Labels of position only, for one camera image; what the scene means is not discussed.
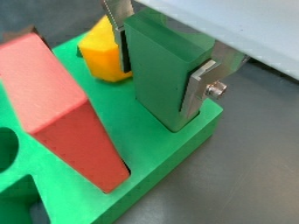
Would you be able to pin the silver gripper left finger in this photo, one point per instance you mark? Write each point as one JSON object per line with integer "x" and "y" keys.
{"x": 119, "y": 10}

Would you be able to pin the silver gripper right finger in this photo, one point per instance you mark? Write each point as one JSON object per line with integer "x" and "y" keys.
{"x": 225, "y": 62}

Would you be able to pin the green arch block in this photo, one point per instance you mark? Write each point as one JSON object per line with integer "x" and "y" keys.
{"x": 165, "y": 57}

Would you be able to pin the green shape sorter board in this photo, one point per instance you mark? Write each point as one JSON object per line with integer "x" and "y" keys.
{"x": 35, "y": 176}

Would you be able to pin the yellow pentagon block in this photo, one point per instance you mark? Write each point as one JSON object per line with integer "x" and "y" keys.
{"x": 99, "y": 51}

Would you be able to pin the tall red bridge block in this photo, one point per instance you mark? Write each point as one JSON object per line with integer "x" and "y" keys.
{"x": 55, "y": 111}

